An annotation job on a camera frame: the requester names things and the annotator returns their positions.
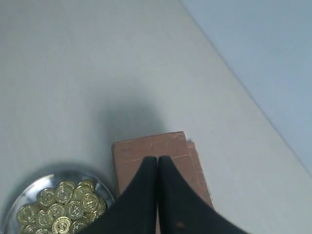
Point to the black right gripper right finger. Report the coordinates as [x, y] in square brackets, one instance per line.
[181, 210]

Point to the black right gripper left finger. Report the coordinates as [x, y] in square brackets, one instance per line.
[134, 212]

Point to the brown cardboard box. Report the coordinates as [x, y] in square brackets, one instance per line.
[128, 156]

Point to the round silver metal tray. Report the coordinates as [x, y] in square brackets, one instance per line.
[49, 177]

